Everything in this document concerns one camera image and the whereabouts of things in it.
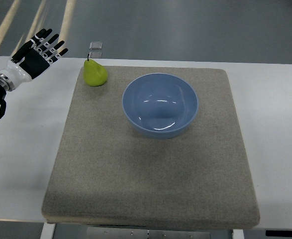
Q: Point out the lower metal floor plate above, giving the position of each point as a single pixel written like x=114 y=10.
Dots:
x=95 y=54

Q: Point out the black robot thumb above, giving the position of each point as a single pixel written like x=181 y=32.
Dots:
x=22 y=51

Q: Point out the black label strip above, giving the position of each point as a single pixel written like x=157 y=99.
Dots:
x=273 y=233

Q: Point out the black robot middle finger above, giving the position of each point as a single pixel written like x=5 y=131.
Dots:
x=45 y=46

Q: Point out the metal table frame bracket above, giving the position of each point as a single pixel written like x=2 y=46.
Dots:
x=117 y=233

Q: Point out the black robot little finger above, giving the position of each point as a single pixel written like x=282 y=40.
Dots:
x=57 y=56

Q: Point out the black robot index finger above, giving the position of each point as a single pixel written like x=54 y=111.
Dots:
x=41 y=35

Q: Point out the upper metal floor plate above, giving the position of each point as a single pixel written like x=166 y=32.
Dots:
x=95 y=45

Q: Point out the blue bowl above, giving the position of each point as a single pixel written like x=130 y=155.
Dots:
x=160 y=105

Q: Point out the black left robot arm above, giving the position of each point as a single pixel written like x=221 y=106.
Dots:
x=3 y=91

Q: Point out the white table leg left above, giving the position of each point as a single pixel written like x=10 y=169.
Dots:
x=48 y=231

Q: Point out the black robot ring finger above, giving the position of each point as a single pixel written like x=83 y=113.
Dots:
x=53 y=50

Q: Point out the green pear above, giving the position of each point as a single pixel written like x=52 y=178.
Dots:
x=94 y=74

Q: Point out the beige fabric mat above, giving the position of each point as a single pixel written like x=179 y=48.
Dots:
x=107 y=174

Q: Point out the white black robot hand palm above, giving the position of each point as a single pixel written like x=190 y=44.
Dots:
x=30 y=67

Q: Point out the metal floor plate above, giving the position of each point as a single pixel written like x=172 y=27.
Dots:
x=95 y=54
x=95 y=45

